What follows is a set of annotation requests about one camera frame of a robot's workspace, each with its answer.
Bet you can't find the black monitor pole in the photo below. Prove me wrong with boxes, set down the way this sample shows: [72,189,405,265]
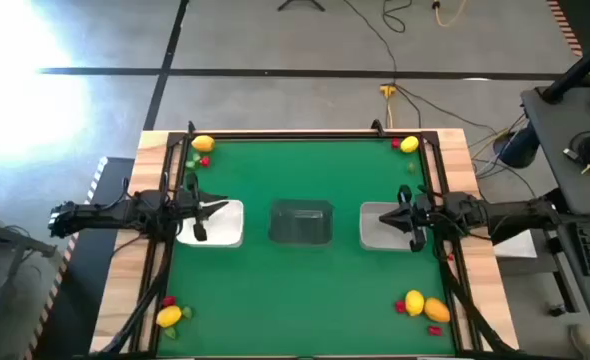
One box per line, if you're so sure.
[540,32,590,105]

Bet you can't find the black tripod foot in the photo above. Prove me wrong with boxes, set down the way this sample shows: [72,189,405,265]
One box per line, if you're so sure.
[276,0,326,13]

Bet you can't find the black striped-edge floor mat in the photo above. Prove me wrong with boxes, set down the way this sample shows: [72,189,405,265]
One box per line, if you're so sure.
[22,156,136,360]

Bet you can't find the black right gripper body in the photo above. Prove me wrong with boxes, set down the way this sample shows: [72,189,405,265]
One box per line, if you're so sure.
[397,183,434,254]

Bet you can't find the orange toy mango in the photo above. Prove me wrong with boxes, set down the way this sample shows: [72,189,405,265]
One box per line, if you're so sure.
[423,296,452,324]

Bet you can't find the grey desk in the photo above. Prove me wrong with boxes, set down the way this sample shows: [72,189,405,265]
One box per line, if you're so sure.
[519,82,590,216]

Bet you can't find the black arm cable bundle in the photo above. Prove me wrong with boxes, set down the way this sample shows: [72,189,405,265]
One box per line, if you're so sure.
[105,234,174,356]
[439,249,519,357]

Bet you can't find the looped black floor cable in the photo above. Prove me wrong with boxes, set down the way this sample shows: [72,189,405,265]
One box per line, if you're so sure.
[381,0,414,35]

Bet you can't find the translucent grey plastic basket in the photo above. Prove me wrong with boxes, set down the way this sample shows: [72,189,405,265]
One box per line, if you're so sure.
[267,198,335,246]

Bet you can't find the yellow extension cord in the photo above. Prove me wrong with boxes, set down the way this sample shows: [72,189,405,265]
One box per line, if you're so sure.
[378,84,399,130]

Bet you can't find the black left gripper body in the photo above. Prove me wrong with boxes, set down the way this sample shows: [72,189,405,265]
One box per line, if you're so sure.
[174,172,210,243]

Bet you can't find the grey keyboard tray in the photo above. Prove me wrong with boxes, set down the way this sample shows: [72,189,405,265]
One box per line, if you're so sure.
[554,214,590,339]

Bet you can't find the green table mat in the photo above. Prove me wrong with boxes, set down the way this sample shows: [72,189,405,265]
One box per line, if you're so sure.
[155,137,457,358]

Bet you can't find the white box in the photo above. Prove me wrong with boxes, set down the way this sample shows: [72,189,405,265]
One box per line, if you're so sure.
[492,227,539,260]

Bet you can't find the yellow floor cable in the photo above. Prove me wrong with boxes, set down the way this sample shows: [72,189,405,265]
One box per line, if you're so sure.
[432,0,469,29]

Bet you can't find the black aluminium table frame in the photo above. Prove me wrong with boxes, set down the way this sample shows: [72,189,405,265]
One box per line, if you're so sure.
[87,119,521,360]

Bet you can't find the light grey plastic basket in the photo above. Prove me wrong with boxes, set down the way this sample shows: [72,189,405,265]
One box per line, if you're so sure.
[358,201,426,252]

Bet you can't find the white plastic basket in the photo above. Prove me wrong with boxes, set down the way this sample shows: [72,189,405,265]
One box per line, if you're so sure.
[176,198,245,249]

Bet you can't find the yellow lemon top left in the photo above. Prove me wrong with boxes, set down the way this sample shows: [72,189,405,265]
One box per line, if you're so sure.
[190,134,217,154]

